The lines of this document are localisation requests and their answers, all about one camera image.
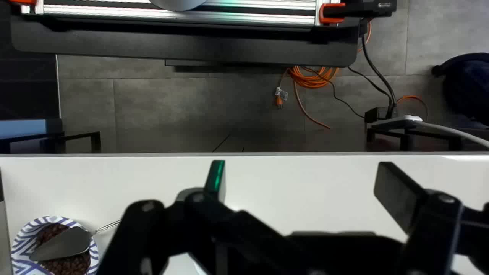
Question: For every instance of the green plastic stick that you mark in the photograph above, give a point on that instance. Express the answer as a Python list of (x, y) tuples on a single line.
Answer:
[(215, 178)]

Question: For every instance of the dark blue chair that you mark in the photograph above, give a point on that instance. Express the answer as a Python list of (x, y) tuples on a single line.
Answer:
[(467, 86)]

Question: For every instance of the grey metal spoon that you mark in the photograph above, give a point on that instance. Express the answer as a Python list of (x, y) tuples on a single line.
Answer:
[(61, 245)]

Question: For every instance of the blue patterned paper bowl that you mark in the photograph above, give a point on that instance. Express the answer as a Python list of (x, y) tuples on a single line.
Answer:
[(23, 245)]

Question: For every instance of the black frame with blue panel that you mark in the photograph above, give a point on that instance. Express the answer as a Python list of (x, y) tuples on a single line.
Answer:
[(30, 133)]

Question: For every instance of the black metal frame table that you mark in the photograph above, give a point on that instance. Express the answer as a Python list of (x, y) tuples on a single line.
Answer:
[(391, 133)]

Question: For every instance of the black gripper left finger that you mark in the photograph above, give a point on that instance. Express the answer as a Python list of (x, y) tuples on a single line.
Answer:
[(146, 239)]

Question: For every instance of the metal stand with orange clamps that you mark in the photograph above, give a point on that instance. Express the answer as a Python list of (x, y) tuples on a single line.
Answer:
[(177, 31)]

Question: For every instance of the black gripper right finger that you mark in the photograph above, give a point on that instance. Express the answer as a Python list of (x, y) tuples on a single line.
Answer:
[(432, 224)]

